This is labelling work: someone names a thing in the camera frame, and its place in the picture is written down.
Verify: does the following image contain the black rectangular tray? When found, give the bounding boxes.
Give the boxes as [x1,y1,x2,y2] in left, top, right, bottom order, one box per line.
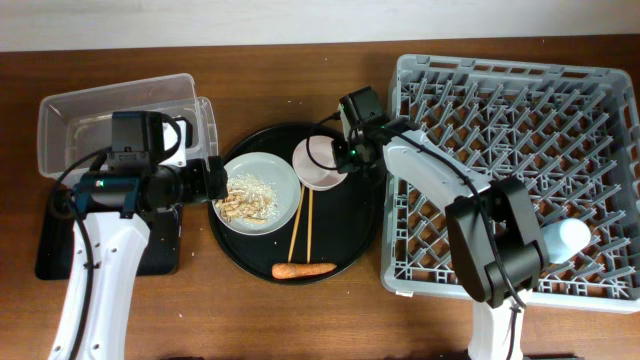
[34,169,184,281]

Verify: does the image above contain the grey plate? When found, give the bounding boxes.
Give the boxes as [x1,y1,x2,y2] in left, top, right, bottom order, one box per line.
[214,152,301,236]

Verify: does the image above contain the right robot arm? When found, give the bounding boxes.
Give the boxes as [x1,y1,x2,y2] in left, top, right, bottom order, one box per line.
[332,123,550,359]

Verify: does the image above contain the peanut shells and rice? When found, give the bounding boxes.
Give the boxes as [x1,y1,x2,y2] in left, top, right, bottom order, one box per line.
[214,173,278,225]

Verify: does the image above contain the orange carrot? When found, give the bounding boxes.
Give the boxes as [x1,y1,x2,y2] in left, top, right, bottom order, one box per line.
[272,263,337,280]

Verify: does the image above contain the clear plastic bin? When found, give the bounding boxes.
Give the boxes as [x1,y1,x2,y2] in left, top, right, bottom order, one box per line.
[37,73,219,179]

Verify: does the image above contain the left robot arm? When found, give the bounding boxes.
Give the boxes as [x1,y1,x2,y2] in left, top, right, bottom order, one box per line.
[49,148,227,359]

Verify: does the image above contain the grey dishwasher rack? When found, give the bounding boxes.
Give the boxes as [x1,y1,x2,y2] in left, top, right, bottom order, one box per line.
[387,54,639,314]

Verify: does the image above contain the pink bowl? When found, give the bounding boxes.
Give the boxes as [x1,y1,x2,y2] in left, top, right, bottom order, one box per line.
[292,135,347,191]

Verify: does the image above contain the light blue cup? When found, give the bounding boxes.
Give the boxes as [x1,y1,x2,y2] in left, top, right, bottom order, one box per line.
[542,218,591,264]

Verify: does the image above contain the wooden chopstick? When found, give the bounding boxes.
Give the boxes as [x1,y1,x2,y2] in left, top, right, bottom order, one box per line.
[287,184,306,262]
[306,188,314,264]

